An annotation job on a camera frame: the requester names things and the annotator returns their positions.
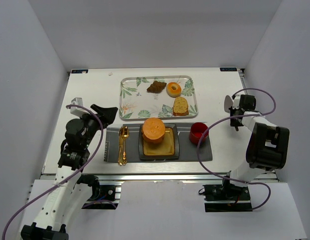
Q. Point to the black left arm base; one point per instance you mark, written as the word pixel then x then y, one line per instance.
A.
pixel 101 196

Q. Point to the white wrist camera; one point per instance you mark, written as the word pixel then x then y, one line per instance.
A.
pixel 236 101
pixel 76 108

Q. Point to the blue table label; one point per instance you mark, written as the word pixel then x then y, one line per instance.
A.
pixel 79 71
pixel 228 69

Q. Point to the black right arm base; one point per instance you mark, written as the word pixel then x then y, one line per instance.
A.
pixel 216 200

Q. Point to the gold fork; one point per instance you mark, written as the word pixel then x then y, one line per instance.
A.
pixel 120 146

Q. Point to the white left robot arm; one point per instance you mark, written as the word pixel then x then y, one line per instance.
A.
pixel 71 188

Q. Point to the round orange cake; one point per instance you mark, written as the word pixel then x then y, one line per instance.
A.
pixel 153 130

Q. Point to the grey striped placemat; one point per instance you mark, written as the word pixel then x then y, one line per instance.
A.
pixel 187 149

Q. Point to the yellow loaf cake slice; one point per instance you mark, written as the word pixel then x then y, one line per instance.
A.
pixel 180 107

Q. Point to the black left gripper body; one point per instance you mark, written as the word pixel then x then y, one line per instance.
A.
pixel 96 119

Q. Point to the blue table label right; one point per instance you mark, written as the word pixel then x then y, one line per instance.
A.
pixel 228 69

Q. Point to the black square plate gold centre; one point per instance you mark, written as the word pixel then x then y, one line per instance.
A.
pixel 168 149

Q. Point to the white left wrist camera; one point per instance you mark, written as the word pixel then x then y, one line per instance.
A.
pixel 76 108

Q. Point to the silver cake server wooden handle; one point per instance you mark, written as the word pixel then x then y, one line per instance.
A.
pixel 228 104

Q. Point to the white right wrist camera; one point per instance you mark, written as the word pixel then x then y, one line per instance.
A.
pixel 236 101

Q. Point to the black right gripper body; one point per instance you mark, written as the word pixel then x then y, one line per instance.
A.
pixel 235 120

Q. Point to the leaf-patterned serving tray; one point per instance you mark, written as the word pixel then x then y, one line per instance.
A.
pixel 138 104

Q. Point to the blue table label left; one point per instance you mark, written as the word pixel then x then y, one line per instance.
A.
pixel 79 71

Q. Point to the red cup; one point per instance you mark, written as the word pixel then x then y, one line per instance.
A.
pixel 198 130

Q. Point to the glazed donut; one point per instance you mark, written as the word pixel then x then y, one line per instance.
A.
pixel 173 89

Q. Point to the brown chocolate bread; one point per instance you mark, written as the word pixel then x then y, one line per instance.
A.
pixel 156 87

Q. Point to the aluminium table frame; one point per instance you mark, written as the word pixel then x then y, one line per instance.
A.
pixel 102 87

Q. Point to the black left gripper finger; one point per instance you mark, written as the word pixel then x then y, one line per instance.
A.
pixel 105 114
pixel 107 120

